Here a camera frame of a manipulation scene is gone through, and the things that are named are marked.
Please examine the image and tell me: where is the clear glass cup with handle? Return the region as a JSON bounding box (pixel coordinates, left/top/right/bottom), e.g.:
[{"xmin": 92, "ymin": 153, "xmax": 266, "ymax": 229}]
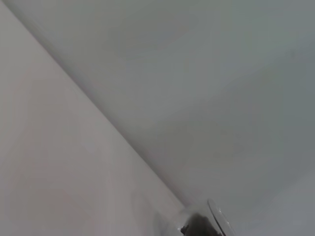
[{"xmin": 152, "ymin": 198, "xmax": 237, "ymax": 236}]

